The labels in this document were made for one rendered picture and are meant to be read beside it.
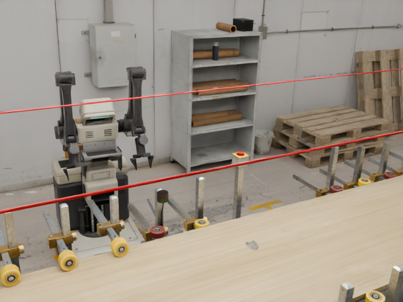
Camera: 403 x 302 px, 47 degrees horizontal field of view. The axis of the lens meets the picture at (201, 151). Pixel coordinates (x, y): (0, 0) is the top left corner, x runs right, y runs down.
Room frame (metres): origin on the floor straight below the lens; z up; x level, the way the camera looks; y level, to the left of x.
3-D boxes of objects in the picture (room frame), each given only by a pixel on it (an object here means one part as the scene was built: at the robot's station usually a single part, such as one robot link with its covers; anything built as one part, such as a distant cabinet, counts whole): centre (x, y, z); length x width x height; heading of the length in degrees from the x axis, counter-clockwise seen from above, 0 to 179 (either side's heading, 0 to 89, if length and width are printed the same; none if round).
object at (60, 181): (3.25, 0.84, 0.59); 0.55 x 0.34 x 0.83; 115
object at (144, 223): (2.33, 0.32, 0.84); 0.43 x 0.03 x 0.04; 29
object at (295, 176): (2.91, -0.79, 0.82); 0.43 x 0.03 x 0.04; 29
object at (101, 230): (2.10, 0.46, 0.95); 0.14 x 0.06 x 0.05; 119
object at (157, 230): (2.15, 0.22, 0.85); 0.08 x 0.08 x 0.11
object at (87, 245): (3.17, 0.80, 0.16); 0.67 x 0.64 x 0.25; 25
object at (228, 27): (5.25, -0.22, 1.59); 0.30 x 0.08 x 0.08; 29
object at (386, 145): (3.09, -1.30, 0.87); 0.04 x 0.04 x 0.48; 29
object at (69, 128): (2.66, 0.80, 1.40); 0.11 x 0.06 x 0.43; 115
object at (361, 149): (2.97, -1.09, 0.87); 0.04 x 0.04 x 0.48; 29
